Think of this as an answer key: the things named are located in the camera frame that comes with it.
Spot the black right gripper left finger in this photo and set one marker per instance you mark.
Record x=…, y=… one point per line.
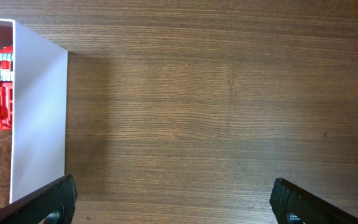
x=52, y=203

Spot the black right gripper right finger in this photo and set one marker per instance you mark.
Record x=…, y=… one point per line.
x=293, y=204

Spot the pink lined white box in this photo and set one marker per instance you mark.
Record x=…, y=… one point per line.
x=39, y=110

